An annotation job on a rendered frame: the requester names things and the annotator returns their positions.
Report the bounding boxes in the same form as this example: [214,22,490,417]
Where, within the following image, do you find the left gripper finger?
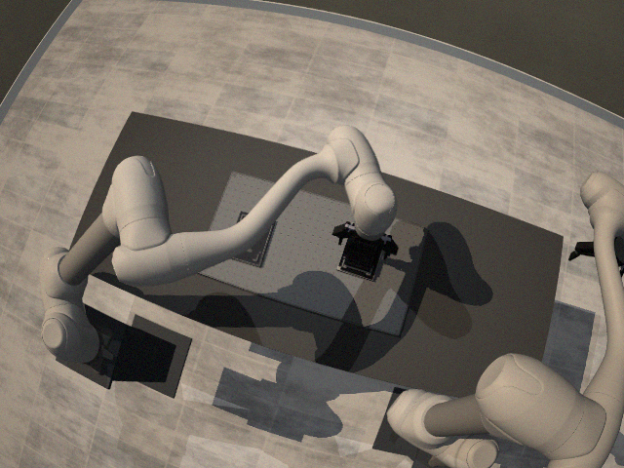
[332,221,358,246]
[373,235,398,259]

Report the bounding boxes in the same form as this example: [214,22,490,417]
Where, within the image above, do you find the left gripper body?
[353,230,382,244]

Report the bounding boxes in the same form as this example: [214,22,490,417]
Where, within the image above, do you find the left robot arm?
[39,125,398,374]

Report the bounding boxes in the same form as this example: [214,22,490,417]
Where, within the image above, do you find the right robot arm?
[387,172,624,468]

